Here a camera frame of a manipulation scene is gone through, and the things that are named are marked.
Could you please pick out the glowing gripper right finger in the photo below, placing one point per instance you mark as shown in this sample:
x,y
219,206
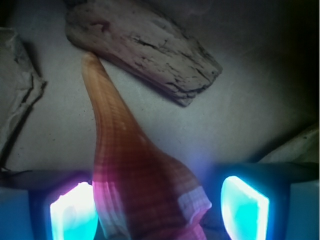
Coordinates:
x,y
271,201

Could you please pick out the brown paper bag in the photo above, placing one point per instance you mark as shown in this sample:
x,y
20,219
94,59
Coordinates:
x,y
267,93

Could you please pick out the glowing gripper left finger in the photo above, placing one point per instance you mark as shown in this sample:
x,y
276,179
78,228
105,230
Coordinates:
x,y
47,205

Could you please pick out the brown driftwood piece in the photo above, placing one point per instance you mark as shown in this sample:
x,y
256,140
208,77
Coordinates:
x,y
143,41

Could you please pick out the orange spiral sea shell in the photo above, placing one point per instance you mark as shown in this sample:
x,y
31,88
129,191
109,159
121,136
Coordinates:
x,y
140,192

